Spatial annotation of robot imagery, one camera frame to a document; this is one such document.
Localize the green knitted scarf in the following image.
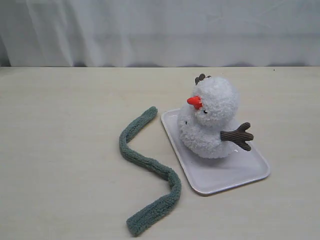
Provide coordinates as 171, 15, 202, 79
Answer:
118, 106, 182, 237

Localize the white plush snowman toy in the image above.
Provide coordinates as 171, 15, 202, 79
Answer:
177, 73, 254, 159

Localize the white rectangular plastic tray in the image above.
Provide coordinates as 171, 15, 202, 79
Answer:
160, 108, 271, 196

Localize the white curtain backdrop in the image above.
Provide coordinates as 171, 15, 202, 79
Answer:
0, 0, 320, 67

